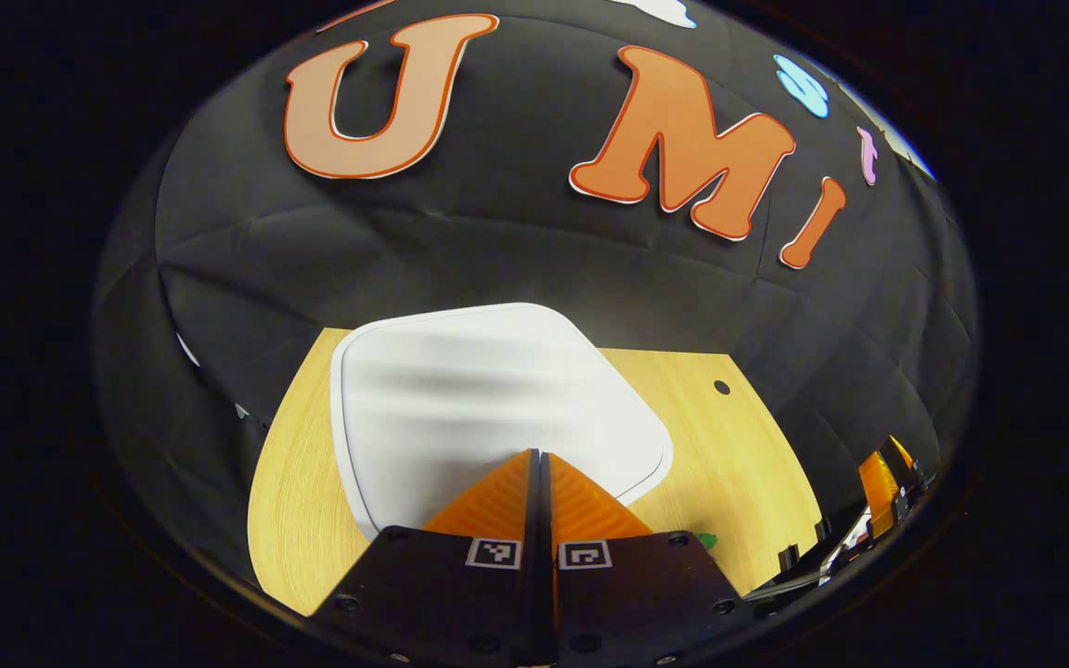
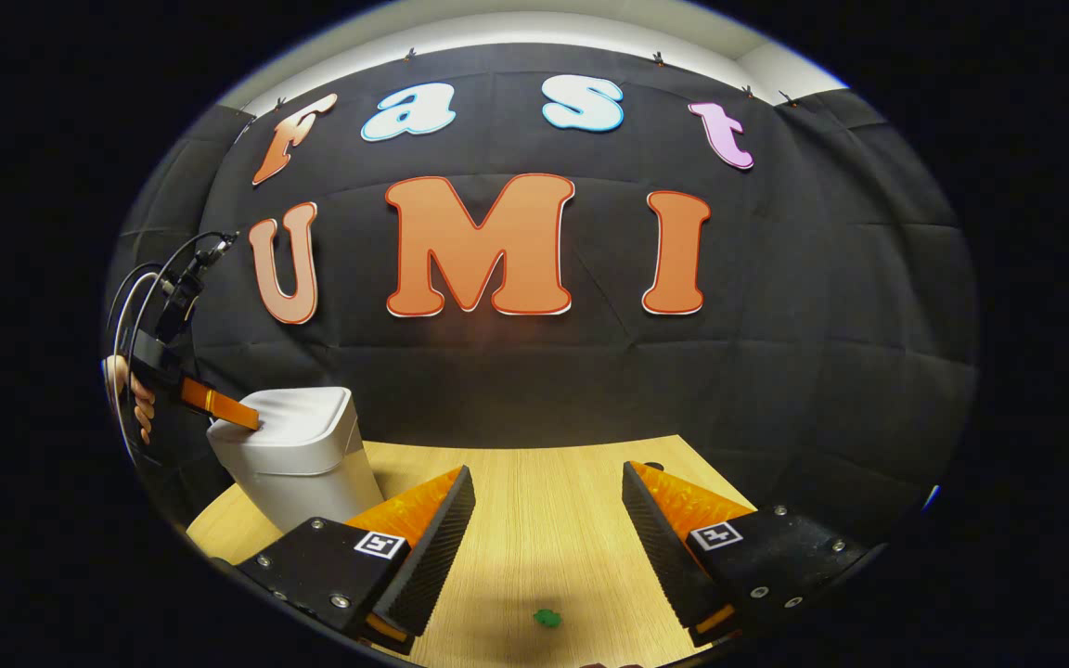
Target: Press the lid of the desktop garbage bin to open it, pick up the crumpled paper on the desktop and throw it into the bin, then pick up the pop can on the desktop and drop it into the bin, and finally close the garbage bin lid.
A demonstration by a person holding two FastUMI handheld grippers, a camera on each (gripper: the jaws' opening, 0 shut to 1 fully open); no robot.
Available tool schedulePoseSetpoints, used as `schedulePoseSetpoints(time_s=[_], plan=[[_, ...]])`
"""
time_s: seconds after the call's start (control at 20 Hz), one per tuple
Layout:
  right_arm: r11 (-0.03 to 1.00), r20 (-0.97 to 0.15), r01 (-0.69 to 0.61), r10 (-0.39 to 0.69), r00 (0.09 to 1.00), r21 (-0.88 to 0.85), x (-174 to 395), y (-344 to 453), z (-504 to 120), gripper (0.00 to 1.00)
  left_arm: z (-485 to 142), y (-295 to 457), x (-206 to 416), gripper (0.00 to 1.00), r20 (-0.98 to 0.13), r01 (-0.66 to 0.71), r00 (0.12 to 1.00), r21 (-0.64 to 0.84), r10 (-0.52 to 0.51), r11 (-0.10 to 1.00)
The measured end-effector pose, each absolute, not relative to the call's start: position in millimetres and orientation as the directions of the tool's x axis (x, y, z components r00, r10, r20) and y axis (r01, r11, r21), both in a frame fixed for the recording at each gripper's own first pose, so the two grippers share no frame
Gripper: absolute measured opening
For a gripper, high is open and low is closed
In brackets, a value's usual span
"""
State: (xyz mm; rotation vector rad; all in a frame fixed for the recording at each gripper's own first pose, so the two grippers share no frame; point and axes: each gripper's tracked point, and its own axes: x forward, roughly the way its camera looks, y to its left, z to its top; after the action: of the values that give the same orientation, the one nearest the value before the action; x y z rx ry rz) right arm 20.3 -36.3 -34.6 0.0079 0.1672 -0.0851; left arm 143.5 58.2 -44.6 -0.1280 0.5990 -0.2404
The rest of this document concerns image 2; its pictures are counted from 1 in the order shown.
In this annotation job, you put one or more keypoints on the white desktop garbage bin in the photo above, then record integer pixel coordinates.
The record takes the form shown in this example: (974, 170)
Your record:
(298, 455)

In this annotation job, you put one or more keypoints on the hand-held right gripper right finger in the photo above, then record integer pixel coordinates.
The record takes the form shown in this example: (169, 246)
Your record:
(660, 547)

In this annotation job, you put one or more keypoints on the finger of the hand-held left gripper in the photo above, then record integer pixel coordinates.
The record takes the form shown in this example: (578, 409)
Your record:
(219, 404)

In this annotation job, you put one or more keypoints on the green paper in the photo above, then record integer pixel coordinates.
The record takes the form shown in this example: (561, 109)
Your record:
(548, 617)

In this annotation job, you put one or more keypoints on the wooden desktop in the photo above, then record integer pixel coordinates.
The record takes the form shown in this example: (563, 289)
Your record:
(544, 520)

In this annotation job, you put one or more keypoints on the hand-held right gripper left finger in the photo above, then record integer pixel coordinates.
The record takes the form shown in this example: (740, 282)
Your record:
(432, 547)

